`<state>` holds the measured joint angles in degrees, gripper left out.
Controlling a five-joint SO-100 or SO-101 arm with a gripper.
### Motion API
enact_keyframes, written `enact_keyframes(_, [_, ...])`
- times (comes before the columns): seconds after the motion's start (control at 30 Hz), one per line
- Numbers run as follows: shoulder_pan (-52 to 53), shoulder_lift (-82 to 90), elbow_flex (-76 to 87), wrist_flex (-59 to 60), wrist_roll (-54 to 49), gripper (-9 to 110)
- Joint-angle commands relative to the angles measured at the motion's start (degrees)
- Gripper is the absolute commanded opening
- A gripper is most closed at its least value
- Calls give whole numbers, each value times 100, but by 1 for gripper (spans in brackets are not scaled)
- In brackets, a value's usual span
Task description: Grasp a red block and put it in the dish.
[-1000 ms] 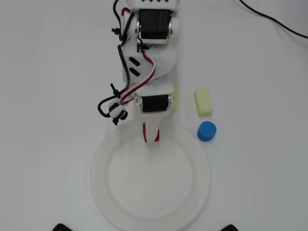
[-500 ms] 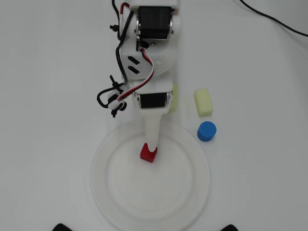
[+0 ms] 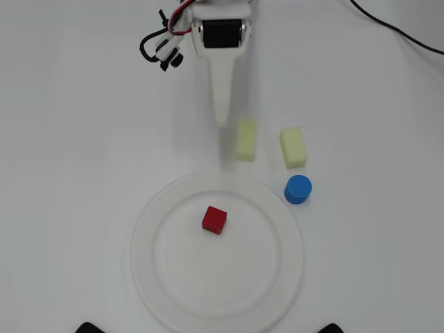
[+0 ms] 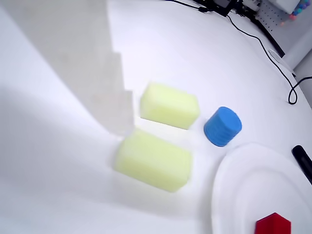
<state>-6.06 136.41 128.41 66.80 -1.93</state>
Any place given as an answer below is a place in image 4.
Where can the white perforated panel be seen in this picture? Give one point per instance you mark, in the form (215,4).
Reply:
(292,41)

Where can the red cube block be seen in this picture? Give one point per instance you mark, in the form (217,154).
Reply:
(273,225)

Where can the white box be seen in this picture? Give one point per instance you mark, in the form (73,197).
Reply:
(287,5)

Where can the black metal frame bar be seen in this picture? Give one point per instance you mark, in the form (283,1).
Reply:
(270,36)

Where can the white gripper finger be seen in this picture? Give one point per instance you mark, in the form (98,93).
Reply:
(73,48)

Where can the blue ribbed cylinder block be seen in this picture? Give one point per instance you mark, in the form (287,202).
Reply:
(223,126)

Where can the white round dish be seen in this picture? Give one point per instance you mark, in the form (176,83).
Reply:
(239,185)

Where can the colourful ball toy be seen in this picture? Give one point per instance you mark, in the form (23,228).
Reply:
(295,13)

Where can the pale yellow sponge block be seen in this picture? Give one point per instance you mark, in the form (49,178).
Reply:
(153,161)
(168,107)

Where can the black electronic equipment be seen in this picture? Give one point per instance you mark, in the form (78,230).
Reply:
(219,6)

